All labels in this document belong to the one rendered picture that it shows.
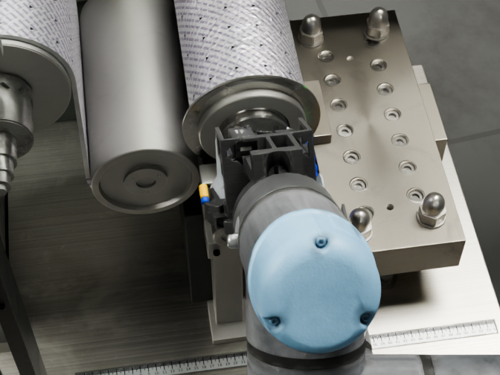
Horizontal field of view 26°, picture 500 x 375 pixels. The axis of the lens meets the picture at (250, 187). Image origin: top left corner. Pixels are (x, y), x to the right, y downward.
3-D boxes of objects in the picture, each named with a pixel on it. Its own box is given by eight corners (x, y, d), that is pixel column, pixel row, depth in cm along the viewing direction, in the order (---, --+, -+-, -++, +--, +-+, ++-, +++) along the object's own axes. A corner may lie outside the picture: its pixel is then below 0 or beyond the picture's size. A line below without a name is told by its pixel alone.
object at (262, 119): (271, 166, 118) (207, 155, 115) (268, 152, 119) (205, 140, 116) (302, 123, 113) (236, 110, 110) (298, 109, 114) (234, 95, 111)
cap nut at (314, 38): (300, 49, 151) (300, 27, 147) (295, 30, 153) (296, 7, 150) (325, 47, 151) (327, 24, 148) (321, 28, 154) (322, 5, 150)
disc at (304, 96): (190, 176, 121) (174, 90, 109) (190, 172, 121) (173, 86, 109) (321, 155, 121) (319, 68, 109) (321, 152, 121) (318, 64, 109)
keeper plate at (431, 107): (422, 189, 152) (433, 140, 143) (405, 134, 158) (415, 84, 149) (440, 187, 152) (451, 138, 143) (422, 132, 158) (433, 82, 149)
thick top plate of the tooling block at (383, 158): (335, 281, 136) (338, 255, 131) (283, 50, 159) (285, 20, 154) (458, 265, 137) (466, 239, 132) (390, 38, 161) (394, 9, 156)
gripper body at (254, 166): (304, 114, 87) (332, 146, 76) (312, 216, 89) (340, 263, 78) (210, 126, 87) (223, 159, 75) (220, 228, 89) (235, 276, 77)
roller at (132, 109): (97, 219, 124) (85, 156, 114) (85, 56, 139) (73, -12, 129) (202, 207, 125) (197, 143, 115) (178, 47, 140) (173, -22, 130)
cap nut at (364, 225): (345, 246, 132) (348, 226, 128) (339, 222, 134) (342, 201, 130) (375, 243, 132) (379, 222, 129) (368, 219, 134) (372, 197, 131)
